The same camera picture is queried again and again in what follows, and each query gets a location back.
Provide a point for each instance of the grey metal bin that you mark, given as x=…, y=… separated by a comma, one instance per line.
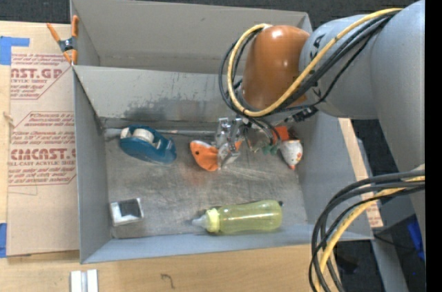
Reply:
x=193, y=187

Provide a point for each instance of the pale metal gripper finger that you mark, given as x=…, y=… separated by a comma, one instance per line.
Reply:
x=222, y=153
x=234, y=157

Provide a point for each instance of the yellow baby bottle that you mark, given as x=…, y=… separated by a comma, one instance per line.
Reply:
x=248, y=217

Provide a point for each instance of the blue tape dispenser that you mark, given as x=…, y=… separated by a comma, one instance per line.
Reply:
x=152, y=149

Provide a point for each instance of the white and orange toy bird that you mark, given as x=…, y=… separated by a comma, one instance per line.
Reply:
x=291, y=150

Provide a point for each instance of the orange toy fish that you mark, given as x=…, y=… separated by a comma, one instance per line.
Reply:
x=205, y=155

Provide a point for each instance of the small white and black box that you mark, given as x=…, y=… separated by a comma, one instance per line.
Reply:
x=126, y=211

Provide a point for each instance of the black cylinder on white bracket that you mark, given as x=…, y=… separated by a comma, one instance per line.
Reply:
x=304, y=114

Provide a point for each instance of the brown cardboard board red print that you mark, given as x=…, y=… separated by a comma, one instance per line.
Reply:
x=41, y=145

